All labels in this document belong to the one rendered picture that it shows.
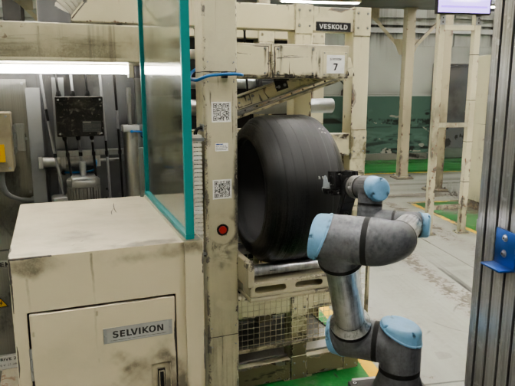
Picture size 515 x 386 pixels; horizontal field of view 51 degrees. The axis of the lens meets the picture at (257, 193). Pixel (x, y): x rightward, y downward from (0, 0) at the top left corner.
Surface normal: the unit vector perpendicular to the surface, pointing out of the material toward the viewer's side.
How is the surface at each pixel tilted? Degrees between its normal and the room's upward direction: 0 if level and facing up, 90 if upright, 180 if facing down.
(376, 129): 90
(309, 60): 90
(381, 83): 90
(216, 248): 90
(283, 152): 54
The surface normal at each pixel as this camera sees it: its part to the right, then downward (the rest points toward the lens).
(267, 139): -0.47, -0.47
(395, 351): -0.37, 0.18
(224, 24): 0.36, 0.18
